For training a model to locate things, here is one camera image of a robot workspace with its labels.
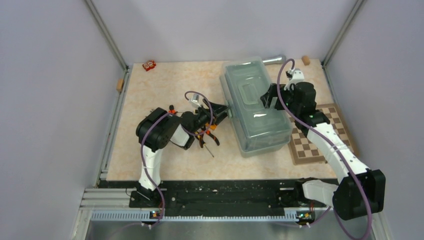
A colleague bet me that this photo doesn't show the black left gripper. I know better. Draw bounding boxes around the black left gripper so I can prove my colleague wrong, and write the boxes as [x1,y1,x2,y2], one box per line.
[190,98,231,134]

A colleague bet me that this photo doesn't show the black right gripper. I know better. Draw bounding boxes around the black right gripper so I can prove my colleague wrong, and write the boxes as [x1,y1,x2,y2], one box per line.
[259,83,300,115]

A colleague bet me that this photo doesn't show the translucent green plastic toolbox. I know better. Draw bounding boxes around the translucent green plastic toolbox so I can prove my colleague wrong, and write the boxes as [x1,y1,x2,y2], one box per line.
[219,57,293,158]

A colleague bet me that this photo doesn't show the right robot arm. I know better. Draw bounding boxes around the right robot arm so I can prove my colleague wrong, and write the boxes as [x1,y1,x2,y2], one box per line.
[260,82,386,221]

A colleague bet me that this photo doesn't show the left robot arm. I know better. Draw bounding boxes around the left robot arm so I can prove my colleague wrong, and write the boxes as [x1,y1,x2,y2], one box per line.
[130,102,229,208]

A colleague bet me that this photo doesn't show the silver metal cylinder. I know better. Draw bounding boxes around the silver metal cylinder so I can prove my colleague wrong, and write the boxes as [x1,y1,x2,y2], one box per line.
[262,55,287,66]

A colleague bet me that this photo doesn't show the orange black cutting pliers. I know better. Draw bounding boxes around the orange black cutting pliers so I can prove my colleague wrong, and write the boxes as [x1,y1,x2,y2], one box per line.
[168,104,177,114]

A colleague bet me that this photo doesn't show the wooden block back right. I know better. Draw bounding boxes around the wooden block back right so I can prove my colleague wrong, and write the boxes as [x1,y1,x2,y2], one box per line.
[301,55,311,66]

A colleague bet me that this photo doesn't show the wooden chessboard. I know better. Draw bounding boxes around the wooden chessboard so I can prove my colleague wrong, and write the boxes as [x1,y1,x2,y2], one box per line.
[286,103,359,166]

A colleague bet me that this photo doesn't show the red owl toy block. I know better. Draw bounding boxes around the red owl toy block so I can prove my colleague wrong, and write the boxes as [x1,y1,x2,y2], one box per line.
[142,60,157,72]

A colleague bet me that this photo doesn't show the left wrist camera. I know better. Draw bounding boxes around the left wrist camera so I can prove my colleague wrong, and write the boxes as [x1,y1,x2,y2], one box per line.
[190,93,200,104]

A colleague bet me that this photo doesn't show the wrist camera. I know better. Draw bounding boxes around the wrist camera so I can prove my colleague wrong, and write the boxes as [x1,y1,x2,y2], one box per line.
[284,68,305,91]
[190,93,200,104]

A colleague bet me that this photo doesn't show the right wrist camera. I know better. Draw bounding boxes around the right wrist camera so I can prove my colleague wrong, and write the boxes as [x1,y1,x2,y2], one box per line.
[284,68,305,91]

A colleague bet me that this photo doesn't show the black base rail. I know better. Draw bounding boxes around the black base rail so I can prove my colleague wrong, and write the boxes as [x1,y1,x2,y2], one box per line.
[98,179,325,217]

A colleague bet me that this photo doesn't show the wooden block left rail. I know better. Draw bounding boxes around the wooden block left rail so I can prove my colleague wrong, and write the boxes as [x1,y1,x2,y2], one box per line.
[116,78,125,93]

